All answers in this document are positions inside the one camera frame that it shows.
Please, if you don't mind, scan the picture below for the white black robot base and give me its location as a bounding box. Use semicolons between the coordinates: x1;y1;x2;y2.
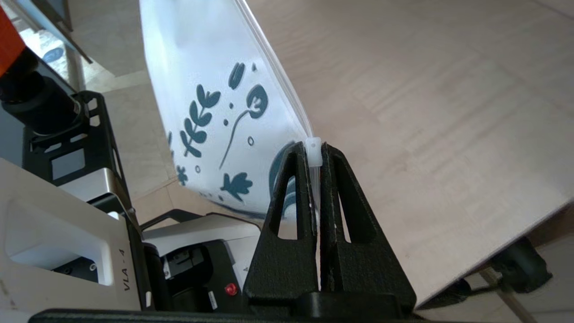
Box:
22;90;263;314

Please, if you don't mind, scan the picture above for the white leaf-print pouch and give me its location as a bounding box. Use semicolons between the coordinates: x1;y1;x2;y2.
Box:
139;0;324;220

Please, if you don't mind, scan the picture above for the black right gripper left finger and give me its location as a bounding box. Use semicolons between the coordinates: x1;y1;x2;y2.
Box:
242;141;320;302

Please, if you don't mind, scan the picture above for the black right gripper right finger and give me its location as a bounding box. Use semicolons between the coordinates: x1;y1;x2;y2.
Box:
319;143;417;314

